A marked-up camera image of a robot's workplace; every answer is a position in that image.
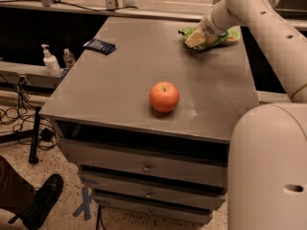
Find black floor cables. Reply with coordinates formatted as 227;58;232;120
0;72;59;151

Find black shoe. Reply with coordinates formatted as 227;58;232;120
8;173;63;230

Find green rice chip bag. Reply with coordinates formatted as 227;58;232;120
178;27;240;51

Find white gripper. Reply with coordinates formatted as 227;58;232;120
185;6;231;48

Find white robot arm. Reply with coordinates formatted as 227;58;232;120
188;0;307;230

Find grey drawer cabinet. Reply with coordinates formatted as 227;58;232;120
41;17;258;224

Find white pump dispenser bottle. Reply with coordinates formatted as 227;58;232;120
41;44;60;77

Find red apple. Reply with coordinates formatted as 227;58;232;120
149;81;179;113

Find blue tape cross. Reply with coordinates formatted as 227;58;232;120
72;185;98;221

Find black stand pole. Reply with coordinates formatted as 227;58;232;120
29;107;40;164

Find grey metal shelf rail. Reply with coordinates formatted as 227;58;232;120
0;0;307;32

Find brown trouser leg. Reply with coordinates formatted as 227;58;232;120
0;156;35;215

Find top drawer knob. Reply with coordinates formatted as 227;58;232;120
142;163;152;173

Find middle drawer knob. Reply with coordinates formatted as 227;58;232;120
145;191;153;198

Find small clear plastic bottle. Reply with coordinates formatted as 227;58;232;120
63;48;76;69

